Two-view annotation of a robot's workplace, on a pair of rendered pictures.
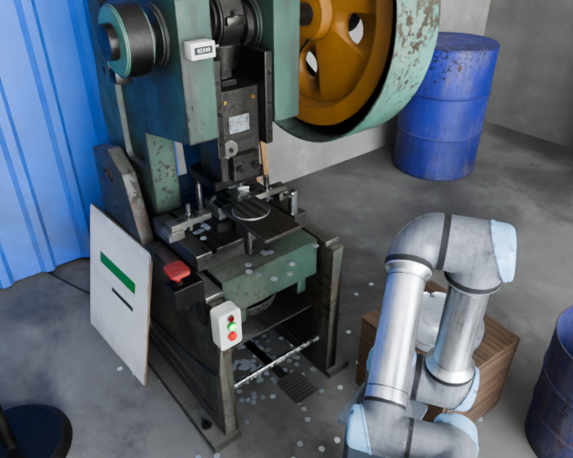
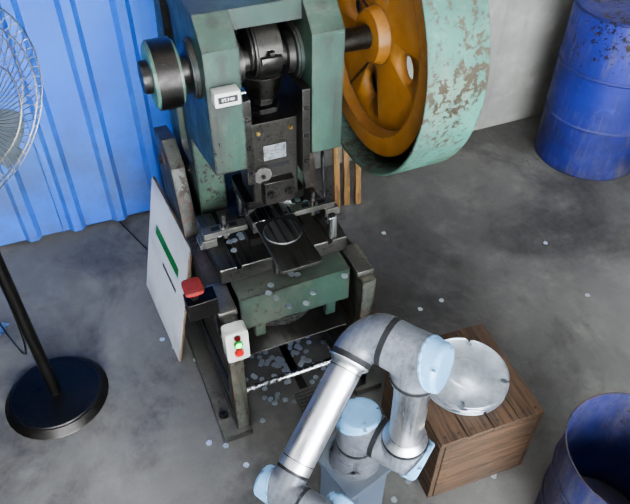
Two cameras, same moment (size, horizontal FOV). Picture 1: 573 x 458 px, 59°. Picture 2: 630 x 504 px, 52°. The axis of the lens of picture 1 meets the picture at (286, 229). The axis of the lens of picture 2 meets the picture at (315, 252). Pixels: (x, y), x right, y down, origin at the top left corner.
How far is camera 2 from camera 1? 0.68 m
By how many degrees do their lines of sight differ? 16
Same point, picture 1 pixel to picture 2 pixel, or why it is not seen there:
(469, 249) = (398, 360)
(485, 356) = (495, 422)
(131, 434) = (157, 406)
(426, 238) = (365, 340)
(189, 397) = (216, 384)
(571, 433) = not seen: outside the picture
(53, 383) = (101, 340)
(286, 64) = (326, 101)
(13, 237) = (87, 184)
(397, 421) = (292, 488)
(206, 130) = (233, 162)
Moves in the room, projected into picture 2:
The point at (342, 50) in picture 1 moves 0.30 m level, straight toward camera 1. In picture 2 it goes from (396, 84) to (363, 137)
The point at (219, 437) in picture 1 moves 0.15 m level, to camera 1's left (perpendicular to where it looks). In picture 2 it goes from (231, 429) to (194, 420)
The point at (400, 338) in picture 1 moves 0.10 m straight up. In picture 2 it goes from (316, 423) to (317, 395)
